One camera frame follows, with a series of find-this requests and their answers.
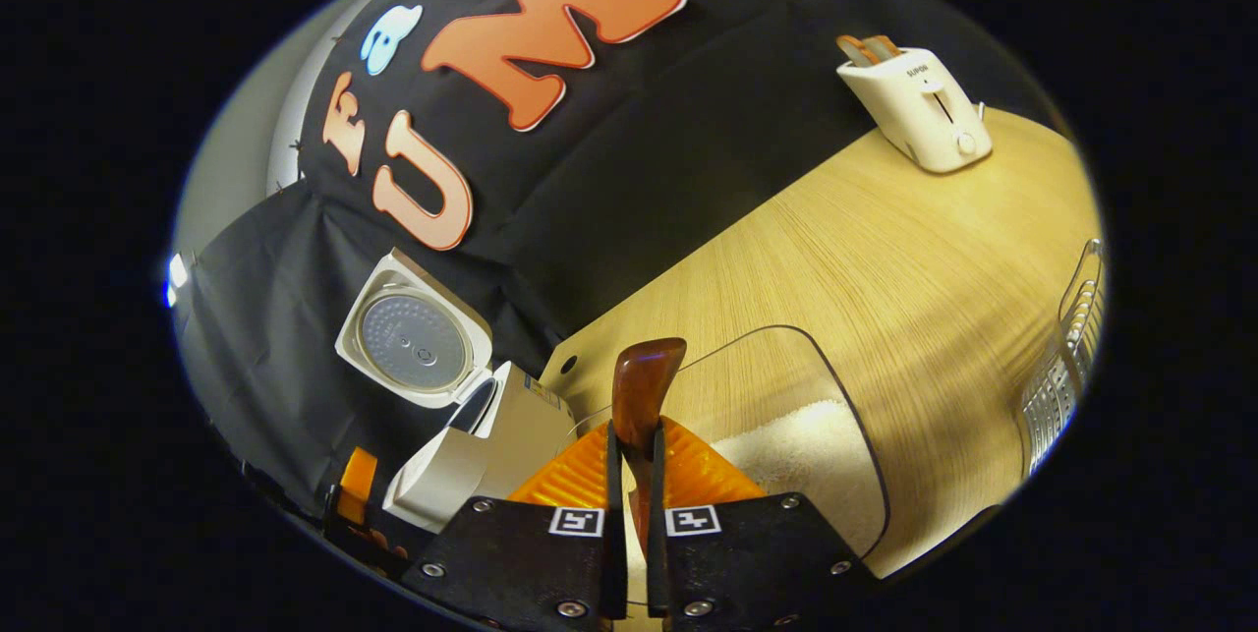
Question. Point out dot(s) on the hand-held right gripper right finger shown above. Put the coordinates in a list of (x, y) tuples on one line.
[(657, 514)]

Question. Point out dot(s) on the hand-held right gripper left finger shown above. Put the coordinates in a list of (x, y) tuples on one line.
[(611, 514)]

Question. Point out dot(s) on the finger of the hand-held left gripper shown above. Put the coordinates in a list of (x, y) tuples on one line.
[(358, 485)]

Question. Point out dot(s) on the brown wooden spoon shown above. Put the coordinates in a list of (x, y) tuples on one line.
[(644, 386)]

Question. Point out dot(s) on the white rice cooker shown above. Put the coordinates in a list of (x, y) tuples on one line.
[(491, 455)]

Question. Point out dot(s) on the pile of white rice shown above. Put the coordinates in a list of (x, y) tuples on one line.
[(796, 465)]

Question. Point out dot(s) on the clear plastic container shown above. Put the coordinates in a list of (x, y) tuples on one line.
[(786, 367)]

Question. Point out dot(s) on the ceiling light panel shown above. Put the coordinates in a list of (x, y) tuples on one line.
[(177, 278)]

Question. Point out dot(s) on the black backdrop cloth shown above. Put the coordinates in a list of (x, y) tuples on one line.
[(639, 170)]

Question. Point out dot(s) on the white toaster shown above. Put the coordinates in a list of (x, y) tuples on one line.
[(924, 116)]

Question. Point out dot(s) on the toasted bread slice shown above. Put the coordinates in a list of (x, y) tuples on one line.
[(885, 45), (857, 49)]

